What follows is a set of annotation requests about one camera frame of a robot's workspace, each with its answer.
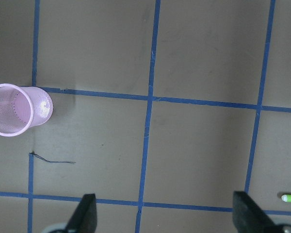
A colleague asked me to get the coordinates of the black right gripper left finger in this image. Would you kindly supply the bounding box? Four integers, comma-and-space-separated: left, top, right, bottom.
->
64, 194, 97, 233

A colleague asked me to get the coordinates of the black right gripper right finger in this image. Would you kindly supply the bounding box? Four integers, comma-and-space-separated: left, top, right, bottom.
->
232, 191, 276, 233

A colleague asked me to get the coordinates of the pink mesh cup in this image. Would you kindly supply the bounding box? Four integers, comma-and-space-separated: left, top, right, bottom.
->
0, 83, 53, 137

